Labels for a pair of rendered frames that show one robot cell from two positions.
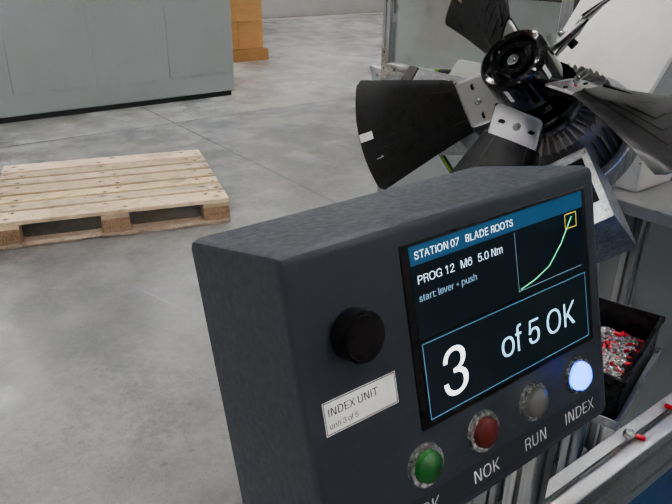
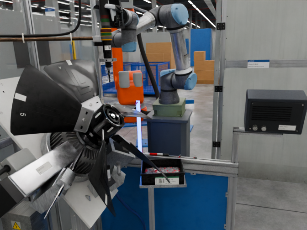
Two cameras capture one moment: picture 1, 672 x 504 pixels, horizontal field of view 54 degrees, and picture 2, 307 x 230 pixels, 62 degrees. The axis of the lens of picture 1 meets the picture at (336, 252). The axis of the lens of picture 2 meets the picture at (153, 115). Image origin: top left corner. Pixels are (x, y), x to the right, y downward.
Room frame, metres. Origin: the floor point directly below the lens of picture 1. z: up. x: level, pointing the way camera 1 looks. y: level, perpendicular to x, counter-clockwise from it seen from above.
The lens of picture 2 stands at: (1.59, 0.57, 1.48)
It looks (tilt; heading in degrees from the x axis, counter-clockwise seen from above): 15 degrees down; 233
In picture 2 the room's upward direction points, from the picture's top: 2 degrees counter-clockwise
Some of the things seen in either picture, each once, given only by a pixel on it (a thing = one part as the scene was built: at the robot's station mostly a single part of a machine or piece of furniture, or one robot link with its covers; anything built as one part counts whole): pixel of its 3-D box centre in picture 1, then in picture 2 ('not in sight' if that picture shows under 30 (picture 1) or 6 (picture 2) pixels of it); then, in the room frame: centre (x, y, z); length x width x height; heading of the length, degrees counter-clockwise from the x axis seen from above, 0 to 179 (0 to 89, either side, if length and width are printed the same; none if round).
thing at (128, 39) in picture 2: not in sight; (126, 40); (0.89, -0.58, 1.51); 0.11 x 0.08 x 0.11; 102
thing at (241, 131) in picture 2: not in sight; (257, 132); (0.43, -0.11, 1.04); 0.24 x 0.03 x 0.03; 127
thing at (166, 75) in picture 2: not in sight; (169, 78); (0.43, -0.79, 1.26); 0.13 x 0.12 x 0.14; 102
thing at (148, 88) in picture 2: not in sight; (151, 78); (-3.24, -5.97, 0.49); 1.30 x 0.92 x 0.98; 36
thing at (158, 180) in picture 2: (584, 347); (162, 171); (0.84, -0.38, 0.85); 0.22 x 0.17 x 0.07; 143
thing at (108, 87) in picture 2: not in sight; (121, 78); (-2.59, -6.76, 0.49); 1.27 x 0.88 x 0.98; 36
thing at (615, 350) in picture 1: (582, 356); (162, 174); (0.84, -0.38, 0.83); 0.19 x 0.14 x 0.04; 143
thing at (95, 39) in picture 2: not in sight; (104, 49); (1.11, -0.39, 1.47); 0.09 x 0.07 x 0.10; 162
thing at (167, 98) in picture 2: not in sight; (168, 94); (0.43, -0.81, 1.14); 0.15 x 0.15 x 0.10
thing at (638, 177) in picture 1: (629, 158); not in sight; (1.60, -0.74, 0.92); 0.17 x 0.16 x 0.11; 127
